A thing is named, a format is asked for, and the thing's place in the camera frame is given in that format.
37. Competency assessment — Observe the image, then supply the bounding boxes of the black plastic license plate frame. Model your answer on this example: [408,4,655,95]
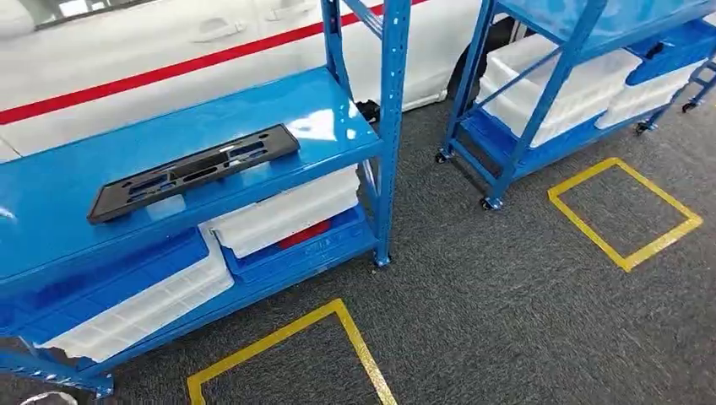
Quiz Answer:
[86,123,301,226]

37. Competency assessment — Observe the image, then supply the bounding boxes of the red part in crate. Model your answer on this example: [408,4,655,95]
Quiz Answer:
[276,219,332,251]

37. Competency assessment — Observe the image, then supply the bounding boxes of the blue plastic crate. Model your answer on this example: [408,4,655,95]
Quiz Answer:
[214,203,378,286]
[625,19,716,87]

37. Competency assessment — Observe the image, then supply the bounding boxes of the blue metal shelf rack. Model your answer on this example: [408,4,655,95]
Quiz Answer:
[0,0,414,399]

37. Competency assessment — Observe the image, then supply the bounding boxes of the blue wheeled shelf rack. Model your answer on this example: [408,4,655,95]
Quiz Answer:
[436,0,716,213]

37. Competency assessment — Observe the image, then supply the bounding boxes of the large white plastic bin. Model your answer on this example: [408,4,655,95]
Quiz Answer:
[476,34,643,149]

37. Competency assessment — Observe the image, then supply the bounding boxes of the long white plastic bin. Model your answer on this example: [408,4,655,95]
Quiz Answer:
[35,229,236,365]

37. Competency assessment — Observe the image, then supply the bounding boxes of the white car with red stripe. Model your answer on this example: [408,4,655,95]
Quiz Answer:
[0,0,527,165]

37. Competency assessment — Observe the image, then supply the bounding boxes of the blue wheeled ladder cart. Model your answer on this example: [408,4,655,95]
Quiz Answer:
[679,52,716,115]

